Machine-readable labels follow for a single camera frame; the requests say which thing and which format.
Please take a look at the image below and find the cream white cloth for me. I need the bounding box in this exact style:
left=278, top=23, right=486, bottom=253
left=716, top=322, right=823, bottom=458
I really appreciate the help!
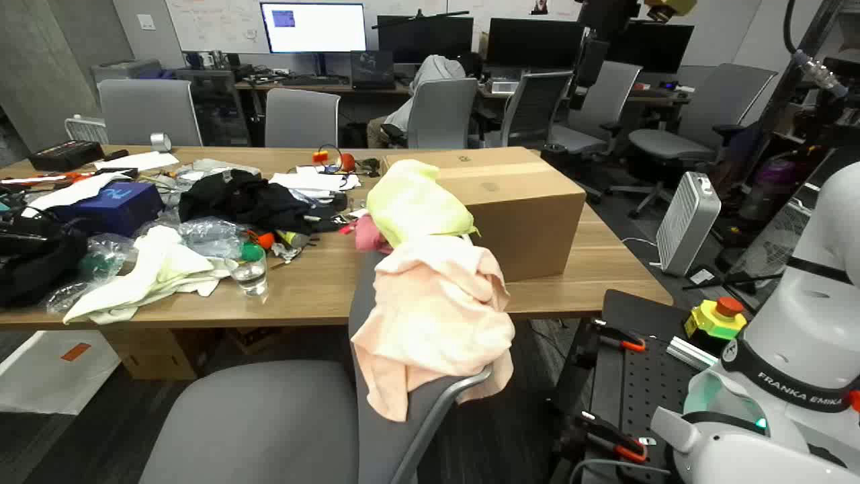
left=63, top=222, right=224, bottom=327

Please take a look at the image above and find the white space heater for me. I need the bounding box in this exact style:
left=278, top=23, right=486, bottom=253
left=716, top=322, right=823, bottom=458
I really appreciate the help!
left=651, top=170, right=727, bottom=280

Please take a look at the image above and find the yellow shirt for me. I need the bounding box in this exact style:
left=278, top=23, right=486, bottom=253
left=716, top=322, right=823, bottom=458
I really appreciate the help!
left=364, top=159, right=479, bottom=249

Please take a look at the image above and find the white wall whiteboard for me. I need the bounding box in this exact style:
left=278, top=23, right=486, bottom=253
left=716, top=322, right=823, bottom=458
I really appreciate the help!
left=165, top=0, right=270, bottom=57

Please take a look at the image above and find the blue box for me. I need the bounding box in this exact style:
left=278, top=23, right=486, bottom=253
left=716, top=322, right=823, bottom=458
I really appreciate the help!
left=49, top=179, right=166, bottom=240

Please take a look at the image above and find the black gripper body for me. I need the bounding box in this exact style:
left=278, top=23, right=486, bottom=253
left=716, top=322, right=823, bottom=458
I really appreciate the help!
left=576, top=0, right=646, bottom=46

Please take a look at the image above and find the black clothing pile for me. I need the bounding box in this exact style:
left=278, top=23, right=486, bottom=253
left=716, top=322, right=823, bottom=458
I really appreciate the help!
left=178, top=167, right=350, bottom=236

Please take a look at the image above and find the orange handled black clamp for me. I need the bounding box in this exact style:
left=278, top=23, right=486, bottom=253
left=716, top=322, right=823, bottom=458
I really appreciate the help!
left=576, top=409, right=660, bottom=467
left=588, top=318, right=651, bottom=356

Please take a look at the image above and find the monitor showing white screen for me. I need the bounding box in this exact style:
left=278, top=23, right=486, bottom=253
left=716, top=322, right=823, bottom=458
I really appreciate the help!
left=258, top=0, right=372, bottom=57

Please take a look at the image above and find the white book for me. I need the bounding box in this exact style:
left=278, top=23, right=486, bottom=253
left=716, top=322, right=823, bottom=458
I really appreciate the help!
left=92, top=148, right=184, bottom=175

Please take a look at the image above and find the white bag orange label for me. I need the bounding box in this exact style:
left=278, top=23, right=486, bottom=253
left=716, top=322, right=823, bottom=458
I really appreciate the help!
left=0, top=327, right=123, bottom=417

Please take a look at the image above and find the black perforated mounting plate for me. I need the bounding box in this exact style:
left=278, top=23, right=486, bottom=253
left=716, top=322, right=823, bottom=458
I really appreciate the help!
left=545, top=288, right=721, bottom=484

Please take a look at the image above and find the black flat case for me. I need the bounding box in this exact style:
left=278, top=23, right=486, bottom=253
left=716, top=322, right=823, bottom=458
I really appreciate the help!
left=27, top=136, right=109, bottom=175

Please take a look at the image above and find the yellow red emergency stop button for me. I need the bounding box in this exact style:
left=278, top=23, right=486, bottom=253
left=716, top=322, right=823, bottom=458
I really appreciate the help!
left=684, top=292, right=751, bottom=343

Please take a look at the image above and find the brown cardboard box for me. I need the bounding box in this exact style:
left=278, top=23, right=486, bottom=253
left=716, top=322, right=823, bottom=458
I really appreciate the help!
left=428, top=146, right=588, bottom=286

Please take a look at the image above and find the white flat sheet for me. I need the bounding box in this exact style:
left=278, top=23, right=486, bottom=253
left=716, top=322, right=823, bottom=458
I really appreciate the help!
left=21, top=170, right=130, bottom=220

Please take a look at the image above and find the small computer monitor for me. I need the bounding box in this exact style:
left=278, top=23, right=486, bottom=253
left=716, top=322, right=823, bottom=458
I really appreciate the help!
left=376, top=14, right=477, bottom=65

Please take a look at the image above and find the peach shirt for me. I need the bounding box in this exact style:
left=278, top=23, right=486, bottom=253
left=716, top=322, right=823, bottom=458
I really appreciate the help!
left=350, top=233, right=518, bottom=425

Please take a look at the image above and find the black bag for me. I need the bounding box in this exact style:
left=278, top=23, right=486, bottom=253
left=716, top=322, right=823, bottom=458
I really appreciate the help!
left=0, top=212, right=92, bottom=310

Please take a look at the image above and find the wide black computer monitor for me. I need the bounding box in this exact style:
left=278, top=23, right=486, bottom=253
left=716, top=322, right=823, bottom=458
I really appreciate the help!
left=611, top=19, right=696, bottom=76
left=485, top=15, right=586, bottom=72

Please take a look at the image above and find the grey mesh-back office chair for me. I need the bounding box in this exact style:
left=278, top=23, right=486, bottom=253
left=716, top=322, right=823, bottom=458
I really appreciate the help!
left=137, top=236, right=497, bottom=484

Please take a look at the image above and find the clear plastic bag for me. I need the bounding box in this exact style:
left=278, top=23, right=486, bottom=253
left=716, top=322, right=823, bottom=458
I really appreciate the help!
left=78, top=233, right=140, bottom=283
left=172, top=214, right=250, bottom=263

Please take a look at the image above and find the small cardboard box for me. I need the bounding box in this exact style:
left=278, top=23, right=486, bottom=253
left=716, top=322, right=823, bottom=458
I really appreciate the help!
left=101, top=322, right=203, bottom=384

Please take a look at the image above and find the clear plastic bottle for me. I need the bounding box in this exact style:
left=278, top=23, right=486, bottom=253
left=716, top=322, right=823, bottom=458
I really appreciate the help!
left=228, top=240, right=271, bottom=300

